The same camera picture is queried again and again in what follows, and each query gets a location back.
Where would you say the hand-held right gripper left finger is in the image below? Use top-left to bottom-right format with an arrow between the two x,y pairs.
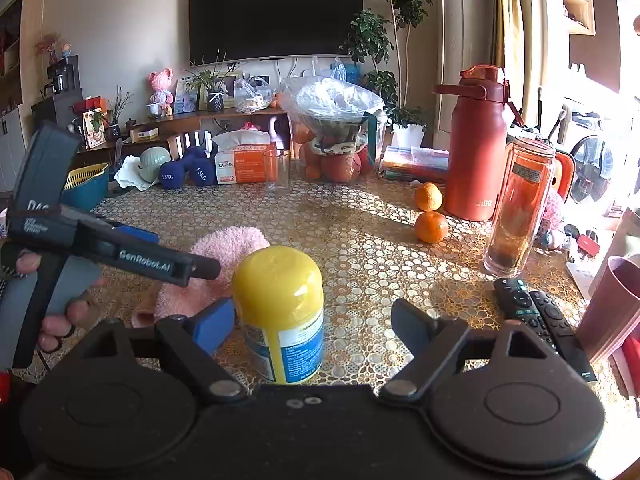
99,297 -> 248,403

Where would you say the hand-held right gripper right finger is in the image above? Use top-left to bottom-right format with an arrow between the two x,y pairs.
376,298 -> 552,403

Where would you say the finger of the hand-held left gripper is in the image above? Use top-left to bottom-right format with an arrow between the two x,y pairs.
106,224 -> 161,250
191,256 -> 222,282

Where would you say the yellow bottle with blue label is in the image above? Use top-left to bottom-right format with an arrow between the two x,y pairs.
230,245 -> 325,386

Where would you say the person's left hand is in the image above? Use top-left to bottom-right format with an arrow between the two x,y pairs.
16,253 -> 109,353

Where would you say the pink fluffy cloth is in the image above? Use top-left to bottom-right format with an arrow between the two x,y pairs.
131,226 -> 271,327

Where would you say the yellow basket in blue basin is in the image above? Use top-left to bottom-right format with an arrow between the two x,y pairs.
61,162 -> 111,212

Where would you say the white cloth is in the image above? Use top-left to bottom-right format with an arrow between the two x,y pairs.
113,154 -> 162,192

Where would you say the blue dumbbell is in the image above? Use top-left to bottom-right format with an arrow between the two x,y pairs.
186,146 -> 218,187
158,147 -> 200,190

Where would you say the pale green round bowl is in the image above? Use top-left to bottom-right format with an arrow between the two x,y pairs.
139,146 -> 172,181

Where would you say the printed gift bag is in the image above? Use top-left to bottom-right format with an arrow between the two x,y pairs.
81,107 -> 109,151

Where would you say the orange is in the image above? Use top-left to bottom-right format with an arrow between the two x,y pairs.
414,182 -> 444,212
414,210 -> 450,245

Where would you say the black remote control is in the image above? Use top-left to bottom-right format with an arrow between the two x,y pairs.
493,277 -> 562,357
528,289 -> 599,387

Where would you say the orange and white tissue box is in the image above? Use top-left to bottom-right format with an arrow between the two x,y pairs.
212,130 -> 277,185

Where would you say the clear drinking glass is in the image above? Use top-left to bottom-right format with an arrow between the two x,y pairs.
262,149 -> 292,196

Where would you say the black coffee machine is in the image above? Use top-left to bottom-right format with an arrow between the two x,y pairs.
31,54 -> 85,133

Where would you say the wooden television cabinet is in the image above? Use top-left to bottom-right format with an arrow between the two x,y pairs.
74,107 -> 292,162

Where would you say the pink doll figure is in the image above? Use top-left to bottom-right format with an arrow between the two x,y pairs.
147,68 -> 175,117

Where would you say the clear tumbler bottle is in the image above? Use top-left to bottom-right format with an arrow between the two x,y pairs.
482,135 -> 557,278

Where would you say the small potted plant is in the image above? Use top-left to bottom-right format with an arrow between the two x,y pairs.
181,53 -> 244,114

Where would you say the vase with dried flowers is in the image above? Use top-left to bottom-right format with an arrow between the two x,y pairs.
34,34 -> 63,67

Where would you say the red thermos jug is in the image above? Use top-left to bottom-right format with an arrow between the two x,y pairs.
432,64 -> 517,222

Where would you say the white power strip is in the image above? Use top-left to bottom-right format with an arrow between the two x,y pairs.
564,254 -> 603,292

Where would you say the clear plastic bag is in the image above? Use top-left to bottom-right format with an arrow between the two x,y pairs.
233,76 -> 274,114

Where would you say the plastic bag of fruit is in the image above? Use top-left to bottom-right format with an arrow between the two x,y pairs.
286,75 -> 390,184

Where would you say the pink plastic cup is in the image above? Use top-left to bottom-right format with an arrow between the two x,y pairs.
575,254 -> 640,366

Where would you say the white washing machine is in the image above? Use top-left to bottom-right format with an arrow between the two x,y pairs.
559,97 -> 632,218

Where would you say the black flat television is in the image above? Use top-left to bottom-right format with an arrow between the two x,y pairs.
188,0 -> 364,65

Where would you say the white standing air conditioner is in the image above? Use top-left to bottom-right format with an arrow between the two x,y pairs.
436,0 -> 507,137

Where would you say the yellow curtain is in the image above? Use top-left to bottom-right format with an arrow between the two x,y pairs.
491,0 -> 527,112

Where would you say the tall green potted tree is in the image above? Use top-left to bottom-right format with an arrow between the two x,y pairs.
344,0 -> 435,150

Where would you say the picture frame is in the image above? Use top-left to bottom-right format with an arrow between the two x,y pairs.
173,77 -> 202,114

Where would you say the wooden wall shelf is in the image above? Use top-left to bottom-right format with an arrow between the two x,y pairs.
0,0 -> 47,111

